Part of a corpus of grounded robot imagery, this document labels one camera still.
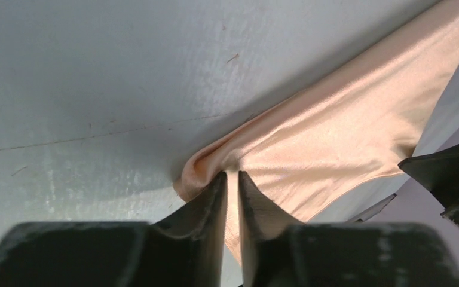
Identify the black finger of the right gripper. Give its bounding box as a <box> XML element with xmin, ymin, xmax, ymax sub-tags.
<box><xmin>398</xmin><ymin>144</ymin><xmax>459</xmax><ymax>228</ymax></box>

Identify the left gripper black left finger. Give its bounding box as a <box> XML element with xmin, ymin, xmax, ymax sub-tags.
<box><xmin>0</xmin><ymin>172</ymin><xmax>228</xmax><ymax>286</ymax></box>

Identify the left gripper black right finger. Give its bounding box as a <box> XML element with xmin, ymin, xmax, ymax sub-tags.
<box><xmin>238</xmin><ymin>171</ymin><xmax>459</xmax><ymax>286</ymax></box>

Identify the peach cloth napkin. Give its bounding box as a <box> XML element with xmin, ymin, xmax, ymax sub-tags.
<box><xmin>173</xmin><ymin>1</ymin><xmax>459</xmax><ymax>261</ymax></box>

